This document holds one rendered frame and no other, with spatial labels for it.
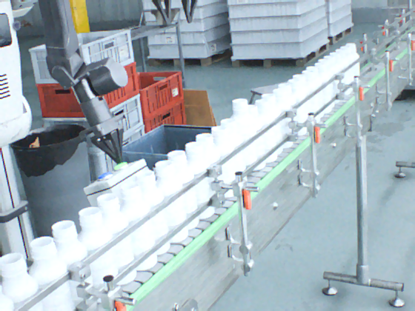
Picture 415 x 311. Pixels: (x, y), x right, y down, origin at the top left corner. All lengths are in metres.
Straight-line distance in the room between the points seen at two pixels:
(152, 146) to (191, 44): 6.46
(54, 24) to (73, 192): 2.33
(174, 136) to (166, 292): 1.18
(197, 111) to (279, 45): 3.25
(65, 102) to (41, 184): 0.59
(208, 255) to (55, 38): 0.55
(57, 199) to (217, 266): 2.27
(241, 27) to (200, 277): 6.99
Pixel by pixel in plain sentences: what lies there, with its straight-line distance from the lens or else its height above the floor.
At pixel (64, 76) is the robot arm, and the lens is 1.34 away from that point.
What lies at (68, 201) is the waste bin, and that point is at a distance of 3.55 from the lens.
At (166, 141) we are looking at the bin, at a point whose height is 0.88.
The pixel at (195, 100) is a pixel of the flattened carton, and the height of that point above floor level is 0.42.
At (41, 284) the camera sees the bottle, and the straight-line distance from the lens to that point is 0.96.
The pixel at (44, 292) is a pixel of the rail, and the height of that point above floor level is 1.11.
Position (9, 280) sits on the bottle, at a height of 1.14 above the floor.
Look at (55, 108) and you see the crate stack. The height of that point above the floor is 0.73.
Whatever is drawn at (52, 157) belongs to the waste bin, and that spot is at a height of 0.57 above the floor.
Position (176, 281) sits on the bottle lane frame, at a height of 0.96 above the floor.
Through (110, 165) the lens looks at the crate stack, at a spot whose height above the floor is 0.32.
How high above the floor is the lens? 1.56
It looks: 18 degrees down
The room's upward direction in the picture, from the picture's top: 7 degrees counter-clockwise
